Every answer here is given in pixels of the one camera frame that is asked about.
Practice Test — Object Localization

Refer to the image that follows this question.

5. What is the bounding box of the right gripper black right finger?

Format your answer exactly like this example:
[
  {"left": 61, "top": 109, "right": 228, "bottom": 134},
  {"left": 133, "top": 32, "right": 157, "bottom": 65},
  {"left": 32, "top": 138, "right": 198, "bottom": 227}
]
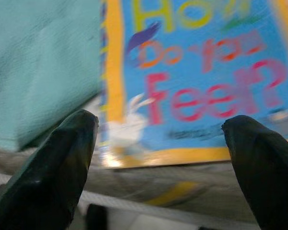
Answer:
[{"left": 220, "top": 114, "right": 288, "bottom": 230}]

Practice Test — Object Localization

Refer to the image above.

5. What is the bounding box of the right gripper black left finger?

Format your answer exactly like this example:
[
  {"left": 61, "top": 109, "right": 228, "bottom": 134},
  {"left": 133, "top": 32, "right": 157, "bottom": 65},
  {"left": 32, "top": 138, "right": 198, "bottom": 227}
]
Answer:
[{"left": 0, "top": 109, "right": 99, "bottom": 230}]

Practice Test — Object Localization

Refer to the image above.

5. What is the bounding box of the grey quilted mattress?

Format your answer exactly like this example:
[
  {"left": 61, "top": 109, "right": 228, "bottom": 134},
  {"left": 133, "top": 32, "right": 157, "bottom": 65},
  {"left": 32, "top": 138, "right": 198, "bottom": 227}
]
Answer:
[{"left": 0, "top": 141, "right": 288, "bottom": 230}]

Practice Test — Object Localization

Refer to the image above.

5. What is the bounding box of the teal blanket with colourful hearts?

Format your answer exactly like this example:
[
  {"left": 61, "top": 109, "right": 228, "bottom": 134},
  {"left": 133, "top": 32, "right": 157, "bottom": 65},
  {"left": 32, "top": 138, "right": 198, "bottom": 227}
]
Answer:
[{"left": 0, "top": 0, "right": 104, "bottom": 153}]

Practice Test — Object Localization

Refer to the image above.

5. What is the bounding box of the blue yellow children's book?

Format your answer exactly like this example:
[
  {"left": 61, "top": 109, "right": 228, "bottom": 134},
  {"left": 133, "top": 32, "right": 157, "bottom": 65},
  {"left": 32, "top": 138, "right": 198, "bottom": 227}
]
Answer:
[{"left": 98, "top": 0, "right": 288, "bottom": 170}]

